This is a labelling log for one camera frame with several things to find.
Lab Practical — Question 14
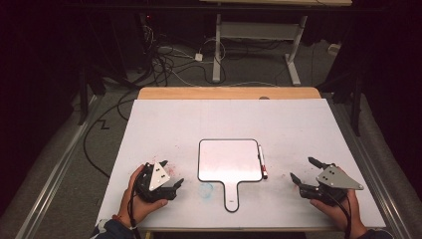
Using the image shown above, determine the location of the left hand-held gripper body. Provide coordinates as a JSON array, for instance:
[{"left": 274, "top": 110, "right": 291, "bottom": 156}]
[{"left": 134, "top": 161, "right": 177, "bottom": 204}]

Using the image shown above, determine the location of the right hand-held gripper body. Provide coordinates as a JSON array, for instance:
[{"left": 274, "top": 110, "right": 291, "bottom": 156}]
[{"left": 298, "top": 162, "right": 365, "bottom": 207}]

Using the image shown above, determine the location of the white marker with red cap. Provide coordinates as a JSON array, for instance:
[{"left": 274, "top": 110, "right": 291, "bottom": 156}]
[{"left": 257, "top": 144, "right": 269, "bottom": 180}]

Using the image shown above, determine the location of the white paddle whiteboard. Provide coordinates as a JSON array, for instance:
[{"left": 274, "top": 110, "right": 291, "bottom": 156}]
[{"left": 197, "top": 138, "right": 264, "bottom": 213}]

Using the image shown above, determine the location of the person's right hand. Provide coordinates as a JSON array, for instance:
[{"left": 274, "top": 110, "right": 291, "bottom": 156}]
[{"left": 310, "top": 188, "right": 368, "bottom": 239}]

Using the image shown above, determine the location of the person's left hand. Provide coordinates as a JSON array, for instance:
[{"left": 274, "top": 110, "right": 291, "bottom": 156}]
[{"left": 117, "top": 164, "right": 169, "bottom": 230}]

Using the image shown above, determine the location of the black metal stand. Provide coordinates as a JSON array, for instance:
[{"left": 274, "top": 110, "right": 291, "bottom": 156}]
[
  {"left": 350, "top": 76, "right": 365, "bottom": 137},
  {"left": 77, "top": 66, "right": 92, "bottom": 126}
]

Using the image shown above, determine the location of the large white board sheet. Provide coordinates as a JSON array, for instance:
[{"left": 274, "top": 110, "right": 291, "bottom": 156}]
[{"left": 95, "top": 99, "right": 387, "bottom": 230}]

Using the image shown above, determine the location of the wooden table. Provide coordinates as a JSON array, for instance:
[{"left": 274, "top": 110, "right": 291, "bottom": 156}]
[{"left": 136, "top": 87, "right": 376, "bottom": 233}]

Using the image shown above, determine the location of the right hand-held gripper black cable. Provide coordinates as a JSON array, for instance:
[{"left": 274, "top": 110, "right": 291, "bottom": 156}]
[{"left": 326, "top": 190, "right": 353, "bottom": 239}]

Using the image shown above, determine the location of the hand-held gripper black cable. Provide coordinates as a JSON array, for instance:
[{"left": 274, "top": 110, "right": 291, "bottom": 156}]
[
  {"left": 326, "top": 190, "right": 353, "bottom": 239},
  {"left": 127, "top": 178, "right": 143, "bottom": 239}
]

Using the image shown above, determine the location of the left hand-held gripper black cable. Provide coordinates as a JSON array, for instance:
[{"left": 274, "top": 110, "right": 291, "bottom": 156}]
[{"left": 127, "top": 178, "right": 143, "bottom": 239}]

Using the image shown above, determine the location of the grey metal floor rail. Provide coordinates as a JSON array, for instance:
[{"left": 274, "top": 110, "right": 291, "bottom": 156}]
[
  {"left": 327, "top": 99, "right": 412, "bottom": 239},
  {"left": 14, "top": 95, "right": 102, "bottom": 239}
]

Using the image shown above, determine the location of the long black floor cable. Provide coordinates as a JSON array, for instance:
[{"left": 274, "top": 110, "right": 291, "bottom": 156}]
[{"left": 83, "top": 89, "right": 138, "bottom": 179}]

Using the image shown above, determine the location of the bundle of black cables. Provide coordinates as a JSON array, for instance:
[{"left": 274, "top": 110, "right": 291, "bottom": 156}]
[{"left": 140, "top": 24, "right": 228, "bottom": 88}]

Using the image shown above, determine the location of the white metal desk frame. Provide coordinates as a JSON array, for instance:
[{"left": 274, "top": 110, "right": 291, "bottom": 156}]
[{"left": 198, "top": 0, "right": 352, "bottom": 87}]

